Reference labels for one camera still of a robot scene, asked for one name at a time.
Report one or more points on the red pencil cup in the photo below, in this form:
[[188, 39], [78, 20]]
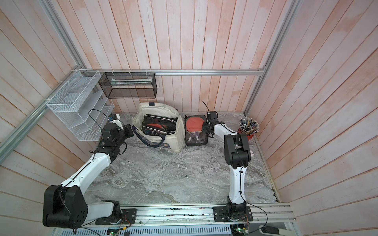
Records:
[[249, 134]]

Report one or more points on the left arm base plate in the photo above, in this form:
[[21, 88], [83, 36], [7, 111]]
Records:
[[121, 216]]

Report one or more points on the bundle of pencils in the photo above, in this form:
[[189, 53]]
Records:
[[248, 126]]

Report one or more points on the cream canvas tote bag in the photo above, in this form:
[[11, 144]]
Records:
[[173, 142]]

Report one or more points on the black mesh wall basket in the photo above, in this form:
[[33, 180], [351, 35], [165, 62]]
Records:
[[129, 85]]

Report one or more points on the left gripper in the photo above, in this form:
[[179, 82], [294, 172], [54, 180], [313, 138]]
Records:
[[127, 128]]

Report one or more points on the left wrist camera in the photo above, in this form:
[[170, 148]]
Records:
[[115, 118]]

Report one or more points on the horizontal aluminium frame bar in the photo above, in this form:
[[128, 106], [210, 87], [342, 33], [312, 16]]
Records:
[[191, 72]]

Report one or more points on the blue Deerway paddle case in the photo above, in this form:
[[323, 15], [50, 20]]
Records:
[[154, 132]]

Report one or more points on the white wire mesh shelf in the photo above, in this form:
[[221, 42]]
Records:
[[82, 108]]

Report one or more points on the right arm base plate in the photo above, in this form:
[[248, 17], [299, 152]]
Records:
[[225, 214]]

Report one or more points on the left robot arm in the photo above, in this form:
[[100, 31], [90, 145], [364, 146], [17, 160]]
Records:
[[64, 205]]

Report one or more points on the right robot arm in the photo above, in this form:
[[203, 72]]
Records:
[[237, 155]]

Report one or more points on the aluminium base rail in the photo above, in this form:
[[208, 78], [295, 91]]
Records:
[[191, 220]]

